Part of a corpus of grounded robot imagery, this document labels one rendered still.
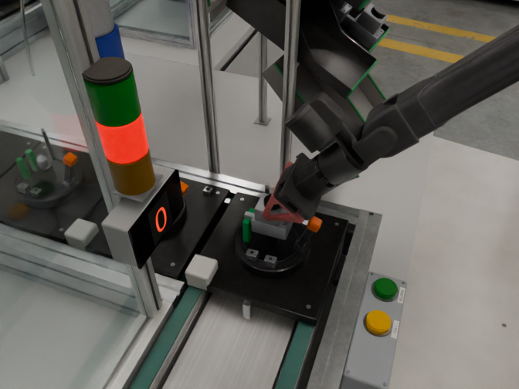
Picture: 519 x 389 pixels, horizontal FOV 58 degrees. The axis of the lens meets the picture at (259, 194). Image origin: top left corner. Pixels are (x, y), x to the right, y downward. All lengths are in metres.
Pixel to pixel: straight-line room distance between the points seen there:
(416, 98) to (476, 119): 2.56
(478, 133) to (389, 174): 1.85
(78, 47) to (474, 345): 0.81
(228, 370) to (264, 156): 0.62
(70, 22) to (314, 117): 0.33
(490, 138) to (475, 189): 1.79
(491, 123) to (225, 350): 2.59
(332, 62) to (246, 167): 0.41
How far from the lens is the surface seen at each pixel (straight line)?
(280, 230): 0.81
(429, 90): 0.63
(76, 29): 0.50
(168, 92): 1.54
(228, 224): 0.93
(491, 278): 1.09
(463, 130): 3.05
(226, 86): 1.54
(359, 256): 0.92
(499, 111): 3.32
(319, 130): 0.66
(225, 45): 1.79
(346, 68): 0.94
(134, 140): 0.54
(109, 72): 0.50
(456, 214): 1.19
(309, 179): 0.71
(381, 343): 0.81
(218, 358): 0.83
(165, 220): 0.64
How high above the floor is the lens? 1.65
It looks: 44 degrees down
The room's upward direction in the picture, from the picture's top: straight up
